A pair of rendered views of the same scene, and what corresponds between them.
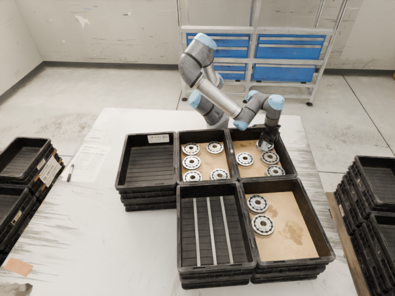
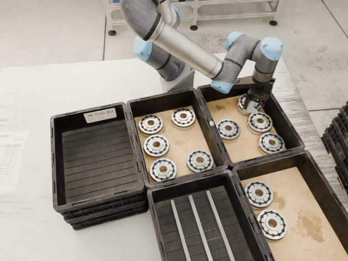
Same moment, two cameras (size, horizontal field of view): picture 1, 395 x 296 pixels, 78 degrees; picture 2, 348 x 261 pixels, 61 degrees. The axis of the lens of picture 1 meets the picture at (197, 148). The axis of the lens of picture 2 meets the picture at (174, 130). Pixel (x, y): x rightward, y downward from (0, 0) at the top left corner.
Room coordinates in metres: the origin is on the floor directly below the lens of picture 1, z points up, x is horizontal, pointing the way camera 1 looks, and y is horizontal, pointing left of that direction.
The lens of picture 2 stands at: (0.31, 0.10, 1.83)
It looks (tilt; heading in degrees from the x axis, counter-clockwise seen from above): 55 degrees down; 347
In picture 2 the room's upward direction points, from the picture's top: straight up
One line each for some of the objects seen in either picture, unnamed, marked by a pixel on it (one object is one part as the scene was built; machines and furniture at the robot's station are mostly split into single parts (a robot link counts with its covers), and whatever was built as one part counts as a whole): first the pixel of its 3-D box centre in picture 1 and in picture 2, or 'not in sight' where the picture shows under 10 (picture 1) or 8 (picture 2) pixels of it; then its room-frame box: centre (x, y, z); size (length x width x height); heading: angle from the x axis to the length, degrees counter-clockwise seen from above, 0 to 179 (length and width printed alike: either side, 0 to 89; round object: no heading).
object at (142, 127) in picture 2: (191, 148); (150, 124); (1.04, 0.04, 0.86); 0.10 x 0.10 x 0.01
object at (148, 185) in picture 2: (204, 154); (173, 133); (0.93, -0.03, 0.92); 0.40 x 0.30 x 0.02; 3
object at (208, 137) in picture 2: (204, 160); (173, 140); (0.93, -0.03, 0.87); 0.40 x 0.30 x 0.11; 3
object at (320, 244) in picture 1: (278, 222); (291, 217); (0.55, -0.35, 0.87); 0.40 x 0.30 x 0.11; 3
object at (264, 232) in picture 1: (263, 224); (272, 223); (0.54, -0.28, 0.86); 0.10 x 0.10 x 0.01
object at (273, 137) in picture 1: (270, 131); (260, 88); (1.02, -0.40, 0.99); 0.09 x 0.08 x 0.12; 47
